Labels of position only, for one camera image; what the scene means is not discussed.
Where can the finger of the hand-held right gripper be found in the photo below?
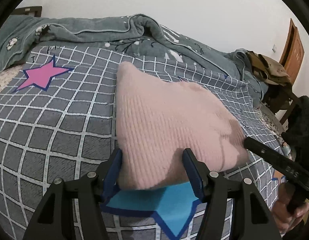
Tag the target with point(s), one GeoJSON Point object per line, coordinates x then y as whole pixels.
{"type": "Point", "coordinates": [259, 150]}

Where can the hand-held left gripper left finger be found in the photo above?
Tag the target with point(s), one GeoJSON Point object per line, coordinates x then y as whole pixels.
{"type": "Point", "coordinates": [114, 170]}

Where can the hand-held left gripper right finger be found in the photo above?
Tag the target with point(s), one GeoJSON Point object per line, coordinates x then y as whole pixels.
{"type": "Point", "coordinates": [193, 175]}

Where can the pink knitted sweater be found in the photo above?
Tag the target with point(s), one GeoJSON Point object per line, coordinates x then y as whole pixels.
{"type": "Point", "coordinates": [164, 120]}

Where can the brown clothes pile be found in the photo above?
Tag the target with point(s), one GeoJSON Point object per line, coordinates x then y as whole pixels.
{"type": "Point", "coordinates": [272, 70]}

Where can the person's right hand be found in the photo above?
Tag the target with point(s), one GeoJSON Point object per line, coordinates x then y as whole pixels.
{"type": "Point", "coordinates": [282, 205]}

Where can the dark wooden chair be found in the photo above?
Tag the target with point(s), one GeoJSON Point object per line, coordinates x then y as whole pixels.
{"type": "Point", "coordinates": [279, 100]}

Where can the grey checked star blanket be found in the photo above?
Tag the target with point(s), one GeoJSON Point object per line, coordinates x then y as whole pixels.
{"type": "Point", "coordinates": [57, 130]}

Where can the wooden door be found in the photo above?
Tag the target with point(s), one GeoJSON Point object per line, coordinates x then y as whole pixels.
{"type": "Point", "coordinates": [293, 50]}

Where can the grey-green flower quilt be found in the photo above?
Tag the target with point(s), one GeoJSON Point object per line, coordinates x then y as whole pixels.
{"type": "Point", "coordinates": [94, 27]}

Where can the floral bed sheet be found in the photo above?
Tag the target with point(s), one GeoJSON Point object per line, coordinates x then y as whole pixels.
{"type": "Point", "coordinates": [2, 80]}

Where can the dark wooden headboard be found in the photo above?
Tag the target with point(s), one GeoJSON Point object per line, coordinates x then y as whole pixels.
{"type": "Point", "coordinates": [29, 11]}

